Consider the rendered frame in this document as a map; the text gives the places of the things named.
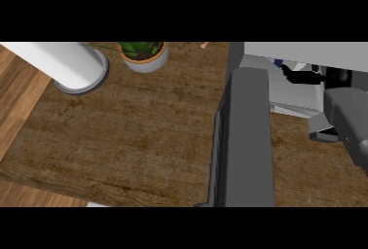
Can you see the green plant in grey pot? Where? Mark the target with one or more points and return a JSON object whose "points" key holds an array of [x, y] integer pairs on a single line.
{"points": [[144, 60]]}

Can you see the white flat object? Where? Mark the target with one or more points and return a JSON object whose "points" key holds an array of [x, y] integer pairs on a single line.
{"points": [[96, 204]]}

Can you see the white paper towel roll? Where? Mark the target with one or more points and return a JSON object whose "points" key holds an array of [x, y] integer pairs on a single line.
{"points": [[58, 63]]}

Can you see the grey microwave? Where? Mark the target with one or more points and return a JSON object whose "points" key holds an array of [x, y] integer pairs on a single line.
{"points": [[306, 53]]}

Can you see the white and blue milk carton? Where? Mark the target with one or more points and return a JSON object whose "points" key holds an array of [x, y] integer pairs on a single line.
{"points": [[278, 62]]}

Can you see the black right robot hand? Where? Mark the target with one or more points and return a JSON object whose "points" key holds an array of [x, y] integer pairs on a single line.
{"points": [[303, 78]]}

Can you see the grey round holder base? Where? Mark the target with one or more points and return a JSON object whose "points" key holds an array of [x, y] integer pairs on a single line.
{"points": [[98, 85]]}

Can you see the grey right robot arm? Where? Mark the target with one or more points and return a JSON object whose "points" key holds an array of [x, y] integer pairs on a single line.
{"points": [[349, 120]]}

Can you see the small pink object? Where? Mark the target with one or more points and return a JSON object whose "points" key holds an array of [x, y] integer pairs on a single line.
{"points": [[204, 45]]}

